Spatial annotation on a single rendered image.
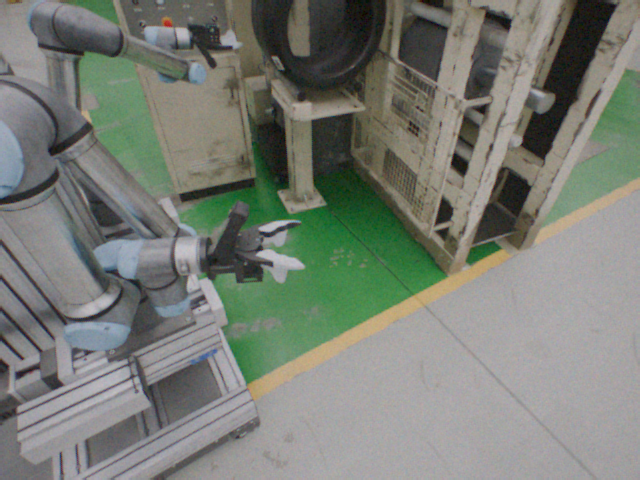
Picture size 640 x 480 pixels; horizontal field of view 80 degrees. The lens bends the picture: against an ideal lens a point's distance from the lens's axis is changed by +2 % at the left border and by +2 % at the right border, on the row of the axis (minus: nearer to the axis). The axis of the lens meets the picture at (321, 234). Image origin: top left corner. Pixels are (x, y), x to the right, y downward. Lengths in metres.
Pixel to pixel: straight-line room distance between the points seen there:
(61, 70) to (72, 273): 0.81
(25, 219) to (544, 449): 1.77
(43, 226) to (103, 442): 1.00
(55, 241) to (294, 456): 1.19
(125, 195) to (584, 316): 2.11
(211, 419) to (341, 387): 0.56
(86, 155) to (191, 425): 0.99
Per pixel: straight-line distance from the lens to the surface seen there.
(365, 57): 1.86
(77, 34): 1.39
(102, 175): 0.84
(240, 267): 0.75
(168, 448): 1.51
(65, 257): 0.81
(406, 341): 1.90
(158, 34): 1.70
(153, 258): 0.77
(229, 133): 2.54
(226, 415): 1.50
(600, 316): 2.39
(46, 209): 0.76
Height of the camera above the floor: 1.58
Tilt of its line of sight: 42 degrees down
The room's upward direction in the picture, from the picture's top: straight up
